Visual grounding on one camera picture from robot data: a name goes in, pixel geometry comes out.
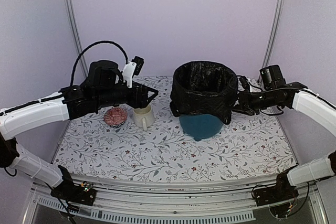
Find right aluminium frame post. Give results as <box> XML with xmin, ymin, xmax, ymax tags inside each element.
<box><xmin>262</xmin><ymin>0</ymin><xmax>285</xmax><ymax>67</ymax></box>

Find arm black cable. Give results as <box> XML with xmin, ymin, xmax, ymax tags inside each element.
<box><xmin>236</xmin><ymin>74</ymin><xmax>336</xmax><ymax>116</ymax></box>
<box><xmin>70</xmin><ymin>40</ymin><xmax>129</xmax><ymax>87</ymax></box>

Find aluminium frame post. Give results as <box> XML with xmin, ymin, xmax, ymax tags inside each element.
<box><xmin>58</xmin><ymin>0</ymin><xmax>90</xmax><ymax>78</ymax></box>
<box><xmin>262</xmin><ymin>0</ymin><xmax>285</xmax><ymax>67</ymax></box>

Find teal plastic trash bin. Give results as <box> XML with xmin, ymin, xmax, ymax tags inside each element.
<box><xmin>179</xmin><ymin>114</ymin><xmax>223</xmax><ymax>141</ymax></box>

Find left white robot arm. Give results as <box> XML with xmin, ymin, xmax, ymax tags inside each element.
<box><xmin>1</xmin><ymin>57</ymin><xmax>158</xmax><ymax>200</ymax></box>

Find black plastic trash bag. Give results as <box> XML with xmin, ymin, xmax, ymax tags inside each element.
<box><xmin>170</xmin><ymin>61</ymin><xmax>238</xmax><ymax>125</ymax></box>

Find cream ceramic mug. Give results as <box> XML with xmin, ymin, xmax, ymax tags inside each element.
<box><xmin>133</xmin><ymin>104</ymin><xmax>155</xmax><ymax>131</ymax></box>

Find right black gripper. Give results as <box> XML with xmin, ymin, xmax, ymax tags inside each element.
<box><xmin>227</xmin><ymin>88</ymin><xmax>279</xmax><ymax>115</ymax></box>

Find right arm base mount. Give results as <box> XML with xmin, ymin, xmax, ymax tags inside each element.
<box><xmin>251</xmin><ymin>173</ymin><xmax>299</xmax><ymax>206</ymax></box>

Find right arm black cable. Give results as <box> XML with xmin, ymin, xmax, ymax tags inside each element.
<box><xmin>236</xmin><ymin>74</ymin><xmax>336</xmax><ymax>116</ymax></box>

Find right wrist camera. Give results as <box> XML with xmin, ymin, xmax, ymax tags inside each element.
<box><xmin>239</xmin><ymin>76</ymin><xmax>262</xmax><ymax>92</ymax></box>

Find left aluminium frame post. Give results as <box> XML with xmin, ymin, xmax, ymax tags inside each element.
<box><xmin>58</xmin><ymin>0</ymin><xmax>90</xmax><ymax>78</ymax></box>

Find red patterned small bowl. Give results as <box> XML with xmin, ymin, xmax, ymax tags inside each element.
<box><xmin>103</xmin><ymin>107</ymin><xmax>128</xmax><ymax>127</ymax></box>

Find front aluminium rail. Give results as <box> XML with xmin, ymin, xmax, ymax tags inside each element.
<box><xmin>22</xmin><ymin>174</ymin><xmax>329</xmax><ymax>224</ymax></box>

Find floral patterned table mat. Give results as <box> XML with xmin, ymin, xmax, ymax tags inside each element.
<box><xmin>54</xmin><ymin>77</ymin><xmax>296</xmax><ymax>183</ymax></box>

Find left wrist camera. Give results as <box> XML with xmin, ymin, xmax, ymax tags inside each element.
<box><xmin>122</xmin><ymin>56</ymin><xmax>144</xmax><ymax>89</ymax></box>

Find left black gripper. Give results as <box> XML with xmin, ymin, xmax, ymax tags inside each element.
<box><xmin>96</xmin><ymin>81</ymin><xmax>159</xmax><ymax>109</ymax></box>

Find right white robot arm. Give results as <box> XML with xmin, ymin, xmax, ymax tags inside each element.
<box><xmin>233</xmin><ymin>65</ymin><xmax>335</xmax><ymax>201</ymax></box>

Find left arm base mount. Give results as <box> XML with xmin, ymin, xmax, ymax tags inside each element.
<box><xmin>51</xmin><ymin>165</ymin><xmax>97</xmax><ymax>206</ymax></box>

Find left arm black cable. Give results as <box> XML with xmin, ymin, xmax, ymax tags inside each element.
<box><xmin>70</xmin><ymin>40</ymin><xmax>129</xmax><ymax>87</ymax></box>

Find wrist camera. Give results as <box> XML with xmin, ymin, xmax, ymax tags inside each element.
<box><xmin>239</xmin><ymin>76</ymin><xmax>262</xmax><ymax>92</ymax></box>
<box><xmin>122</xmin><ymin>56</ymin><xmax>144</xmax><ymax>89</ymax></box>

